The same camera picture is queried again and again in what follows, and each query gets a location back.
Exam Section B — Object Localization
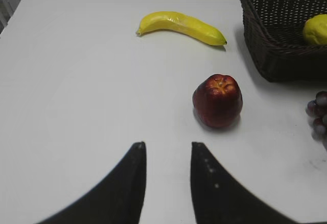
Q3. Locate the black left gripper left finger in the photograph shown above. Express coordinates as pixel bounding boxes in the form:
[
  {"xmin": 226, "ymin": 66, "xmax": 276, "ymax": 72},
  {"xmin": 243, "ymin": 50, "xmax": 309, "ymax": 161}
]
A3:
[{"xmin": 41, "ymin": 142, "xmax": 147, "ymax": 223}]

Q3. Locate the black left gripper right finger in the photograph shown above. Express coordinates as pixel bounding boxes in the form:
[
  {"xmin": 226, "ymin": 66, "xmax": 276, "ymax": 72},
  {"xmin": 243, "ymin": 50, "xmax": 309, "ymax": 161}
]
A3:
[{"xmin": 191, "ymin": 142, "xmax": 294, "ymax": 223}]

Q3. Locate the yellow lemon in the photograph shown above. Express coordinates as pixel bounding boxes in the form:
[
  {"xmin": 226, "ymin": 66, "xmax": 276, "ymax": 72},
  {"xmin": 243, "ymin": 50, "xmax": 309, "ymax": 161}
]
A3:
[{"xmin": 302, "ymin": 14, "xmax": 326, "ymax": 44}]

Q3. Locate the dark brown wicker basket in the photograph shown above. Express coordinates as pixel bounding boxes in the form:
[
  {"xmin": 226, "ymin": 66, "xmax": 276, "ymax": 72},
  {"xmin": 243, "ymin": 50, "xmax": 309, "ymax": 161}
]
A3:
[{"xmin": 240, "ymin": 0, "xmax": 326, "ymax": 82}]

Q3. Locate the dark red apple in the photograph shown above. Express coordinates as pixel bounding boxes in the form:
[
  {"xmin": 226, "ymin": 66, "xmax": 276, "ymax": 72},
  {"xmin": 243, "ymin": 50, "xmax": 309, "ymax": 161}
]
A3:
[{"xmin": 192, "ymin": 74, "xmax": 243, "ymax": 128}]

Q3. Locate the purple grape bunch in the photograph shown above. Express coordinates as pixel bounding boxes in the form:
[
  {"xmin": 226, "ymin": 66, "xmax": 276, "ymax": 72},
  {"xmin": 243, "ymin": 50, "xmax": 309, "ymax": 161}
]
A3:
[{"xmin": 306, "ymin": 91, "xmax": 326, "ymax": 143}]

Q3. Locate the yellow banana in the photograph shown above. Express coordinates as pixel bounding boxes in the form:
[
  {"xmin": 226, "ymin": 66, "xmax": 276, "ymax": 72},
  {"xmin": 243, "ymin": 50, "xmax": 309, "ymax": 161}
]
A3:
[{"xmin": 136, "ymin": 11, "xmax": 227, "ymax": 46}]

